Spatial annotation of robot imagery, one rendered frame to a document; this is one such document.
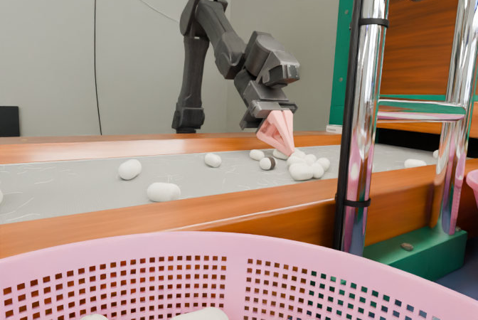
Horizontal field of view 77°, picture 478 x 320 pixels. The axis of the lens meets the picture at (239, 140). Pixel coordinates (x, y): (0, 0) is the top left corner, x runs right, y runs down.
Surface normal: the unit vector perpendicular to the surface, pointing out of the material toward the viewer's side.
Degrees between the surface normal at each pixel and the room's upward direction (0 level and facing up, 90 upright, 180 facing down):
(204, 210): 0
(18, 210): 0
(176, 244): 75
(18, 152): 45
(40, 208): 0
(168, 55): 90
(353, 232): 90
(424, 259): 90
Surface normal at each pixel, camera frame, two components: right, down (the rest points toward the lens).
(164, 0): 0.59, 0.13
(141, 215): 0.04, -0.99
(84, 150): 0.39, -0.61
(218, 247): -0.01, -0.14
